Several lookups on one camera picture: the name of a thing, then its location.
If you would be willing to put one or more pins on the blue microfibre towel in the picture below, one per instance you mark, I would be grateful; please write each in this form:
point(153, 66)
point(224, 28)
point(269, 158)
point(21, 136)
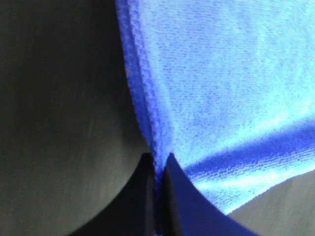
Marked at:
point(228, 87)

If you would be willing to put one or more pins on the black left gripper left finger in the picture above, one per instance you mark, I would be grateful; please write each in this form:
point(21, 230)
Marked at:
point(130, 213)

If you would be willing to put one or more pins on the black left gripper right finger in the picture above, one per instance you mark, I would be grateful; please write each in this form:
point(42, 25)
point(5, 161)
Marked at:
point(186, 212)

